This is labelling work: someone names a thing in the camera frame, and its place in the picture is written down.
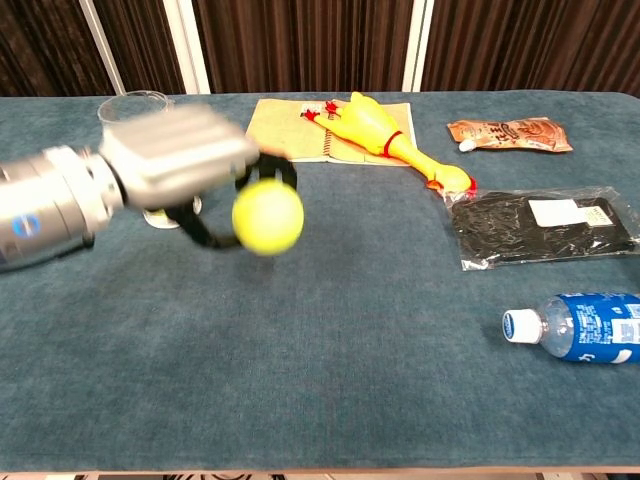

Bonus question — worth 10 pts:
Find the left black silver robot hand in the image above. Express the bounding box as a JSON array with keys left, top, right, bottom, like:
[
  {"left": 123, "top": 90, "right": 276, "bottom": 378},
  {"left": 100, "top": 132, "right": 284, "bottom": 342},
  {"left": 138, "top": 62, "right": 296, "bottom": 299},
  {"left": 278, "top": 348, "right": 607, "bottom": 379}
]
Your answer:
[{"left": 98, "top": 104, "right": 300, "bottom": 250}]

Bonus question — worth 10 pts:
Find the yellow tennis ball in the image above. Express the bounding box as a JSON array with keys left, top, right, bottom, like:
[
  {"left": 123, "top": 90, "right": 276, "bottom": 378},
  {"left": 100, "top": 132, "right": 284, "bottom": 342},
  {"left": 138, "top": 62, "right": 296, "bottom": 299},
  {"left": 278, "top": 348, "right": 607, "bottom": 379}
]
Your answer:
[{"left": 231, "top": 178, "right": 306, "bottom": 258}]

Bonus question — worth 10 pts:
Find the clear plastic cup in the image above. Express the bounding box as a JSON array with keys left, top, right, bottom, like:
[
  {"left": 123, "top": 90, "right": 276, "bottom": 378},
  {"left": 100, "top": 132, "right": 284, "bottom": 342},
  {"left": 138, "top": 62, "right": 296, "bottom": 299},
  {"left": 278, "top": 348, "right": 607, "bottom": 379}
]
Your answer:
[{"left": 96, "top": 90, "right": 204, "bottom": 231}]

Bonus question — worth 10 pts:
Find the brown spiral notebook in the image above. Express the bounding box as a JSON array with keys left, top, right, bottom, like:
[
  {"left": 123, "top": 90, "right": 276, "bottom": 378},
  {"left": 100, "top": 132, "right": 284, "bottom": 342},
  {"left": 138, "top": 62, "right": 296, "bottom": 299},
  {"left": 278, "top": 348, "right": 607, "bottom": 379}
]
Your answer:
[{"left": 245, "top": 97, "right": 419, "bottom": 167}]

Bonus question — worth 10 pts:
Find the dark brown curtain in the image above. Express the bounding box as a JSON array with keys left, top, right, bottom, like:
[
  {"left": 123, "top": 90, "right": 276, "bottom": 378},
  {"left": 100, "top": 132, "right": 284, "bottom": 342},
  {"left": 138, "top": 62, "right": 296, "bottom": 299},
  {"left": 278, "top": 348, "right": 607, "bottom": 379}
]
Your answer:
[{"left": 0, "top": 0, "right": 640, "bottom": 99}]

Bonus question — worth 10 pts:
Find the yellow rubber chicken toy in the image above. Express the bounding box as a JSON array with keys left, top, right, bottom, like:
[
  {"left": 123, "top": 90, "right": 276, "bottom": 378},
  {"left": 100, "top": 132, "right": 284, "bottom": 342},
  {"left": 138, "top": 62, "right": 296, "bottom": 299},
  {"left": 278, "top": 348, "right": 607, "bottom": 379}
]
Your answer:
[{"left": 300, "top": 90, "right": 478, "bottom": 197}]

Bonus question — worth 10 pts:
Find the blue table cloth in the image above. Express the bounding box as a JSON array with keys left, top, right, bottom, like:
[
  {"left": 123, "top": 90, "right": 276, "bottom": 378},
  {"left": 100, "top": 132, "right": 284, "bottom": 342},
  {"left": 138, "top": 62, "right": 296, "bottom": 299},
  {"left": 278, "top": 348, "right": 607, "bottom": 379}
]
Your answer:
[{"left": 0, "top": 90, "right": 640, "bottom": 474}]

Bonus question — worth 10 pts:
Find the black item in plastic bag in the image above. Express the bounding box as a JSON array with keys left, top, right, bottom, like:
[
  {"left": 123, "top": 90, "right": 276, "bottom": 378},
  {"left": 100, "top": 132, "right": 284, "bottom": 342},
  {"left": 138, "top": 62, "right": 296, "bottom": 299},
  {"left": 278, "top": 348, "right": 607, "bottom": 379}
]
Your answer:
[{"left": 444, "top": 185, "right": 640, "bottom": 273}]

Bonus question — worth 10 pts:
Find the brown spouted sauce pouch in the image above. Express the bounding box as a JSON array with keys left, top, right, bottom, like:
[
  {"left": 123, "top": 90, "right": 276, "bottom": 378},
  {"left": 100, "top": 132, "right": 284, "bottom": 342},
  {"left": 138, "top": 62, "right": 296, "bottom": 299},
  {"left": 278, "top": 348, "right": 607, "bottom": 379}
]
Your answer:
[{"left": 446, "top": 116, "right": 574, "bottom": 154}]

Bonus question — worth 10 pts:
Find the blue label water bottle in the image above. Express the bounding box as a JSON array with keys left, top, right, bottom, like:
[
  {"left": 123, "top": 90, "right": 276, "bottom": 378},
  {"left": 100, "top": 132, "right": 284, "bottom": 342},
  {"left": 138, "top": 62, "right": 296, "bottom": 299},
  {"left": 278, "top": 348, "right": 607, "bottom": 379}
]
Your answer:
[{"left": 501, "top": 291, "right": 640, "bottom": 366}]

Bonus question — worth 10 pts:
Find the wide white frame post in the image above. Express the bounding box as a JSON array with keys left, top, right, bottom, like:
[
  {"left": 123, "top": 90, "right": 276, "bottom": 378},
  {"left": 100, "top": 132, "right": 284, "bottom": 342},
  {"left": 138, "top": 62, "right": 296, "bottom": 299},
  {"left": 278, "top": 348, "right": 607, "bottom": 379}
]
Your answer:
[
  {"left": 161, "top": 0, "right": 212, "bottom": 96},
  {"left": 401, "top": 0, "right": 435, "bottom": 93}
]

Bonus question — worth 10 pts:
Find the thin white frame post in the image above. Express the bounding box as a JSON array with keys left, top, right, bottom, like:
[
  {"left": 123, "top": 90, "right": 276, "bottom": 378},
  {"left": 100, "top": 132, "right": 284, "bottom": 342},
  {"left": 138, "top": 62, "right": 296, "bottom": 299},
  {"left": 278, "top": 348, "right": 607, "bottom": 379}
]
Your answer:
[{"left": 78, "top": 0, "right": 127, "bottom": 97}]

